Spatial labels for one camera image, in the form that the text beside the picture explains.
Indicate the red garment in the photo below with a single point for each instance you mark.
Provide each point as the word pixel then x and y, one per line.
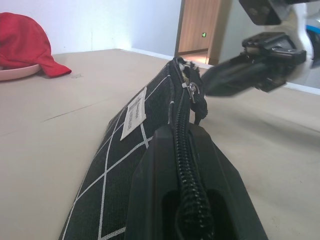
pixel 22 42

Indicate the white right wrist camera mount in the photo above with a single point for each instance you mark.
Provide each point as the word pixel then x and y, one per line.
pixel 297 27

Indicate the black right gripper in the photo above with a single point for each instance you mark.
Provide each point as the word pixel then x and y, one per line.
pixel 275 53

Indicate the black grid-pattern pouch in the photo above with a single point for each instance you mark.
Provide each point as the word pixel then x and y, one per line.
pixel 117 155

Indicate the pink plate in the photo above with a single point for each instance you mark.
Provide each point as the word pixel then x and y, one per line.
pixel 15 73

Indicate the brown wooden door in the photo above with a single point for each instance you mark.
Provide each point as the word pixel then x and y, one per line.
pixel 195 25

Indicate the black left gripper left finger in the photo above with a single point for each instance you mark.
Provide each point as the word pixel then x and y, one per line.
pixel 152 187

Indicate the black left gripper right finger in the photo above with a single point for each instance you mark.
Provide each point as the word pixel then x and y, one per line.
pixel 225 200

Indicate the beige cardboard table sheet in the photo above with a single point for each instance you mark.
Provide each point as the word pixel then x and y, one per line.
pixel 37 180
pixel 100 75

